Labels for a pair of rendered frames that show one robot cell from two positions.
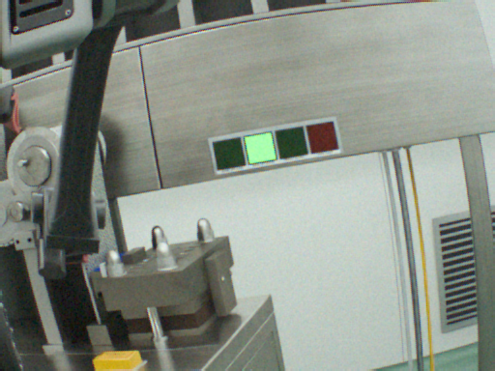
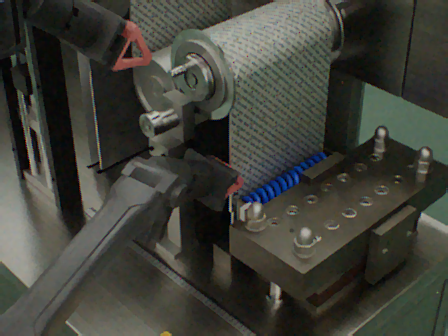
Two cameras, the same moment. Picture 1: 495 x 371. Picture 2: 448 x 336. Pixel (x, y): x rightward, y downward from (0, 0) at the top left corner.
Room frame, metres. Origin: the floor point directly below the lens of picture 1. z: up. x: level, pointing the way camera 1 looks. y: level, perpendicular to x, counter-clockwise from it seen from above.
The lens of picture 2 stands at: (1.17, -0.26, 1.82)
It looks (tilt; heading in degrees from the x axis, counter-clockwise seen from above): 36 degrees down; 36
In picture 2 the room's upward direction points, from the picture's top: straight up
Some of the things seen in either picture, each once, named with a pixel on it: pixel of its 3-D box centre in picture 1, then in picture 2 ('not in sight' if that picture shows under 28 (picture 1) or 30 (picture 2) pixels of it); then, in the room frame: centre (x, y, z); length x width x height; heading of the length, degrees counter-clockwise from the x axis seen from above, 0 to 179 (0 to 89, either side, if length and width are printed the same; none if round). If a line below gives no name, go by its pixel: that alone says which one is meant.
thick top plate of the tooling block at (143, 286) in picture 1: (168, 272); (345, 208); (2.14, 0.17, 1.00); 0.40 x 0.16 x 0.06; 169
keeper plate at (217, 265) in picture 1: (222, 283); (391, 245); (2.14, 0.08, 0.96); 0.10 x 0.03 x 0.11; 169
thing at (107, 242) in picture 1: (94, 229); (280, 139); (2.12, 0.30, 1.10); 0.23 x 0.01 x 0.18; 169
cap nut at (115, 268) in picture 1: (114, 263); (255, 214); (1.98, 0.25, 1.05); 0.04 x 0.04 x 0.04
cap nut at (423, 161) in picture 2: (204, 229); (424, 157); (2.29, 0.10, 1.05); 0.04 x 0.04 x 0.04
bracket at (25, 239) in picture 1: (36, 274); (173, 179); (1.99, 0.42, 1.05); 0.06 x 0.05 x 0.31; 169
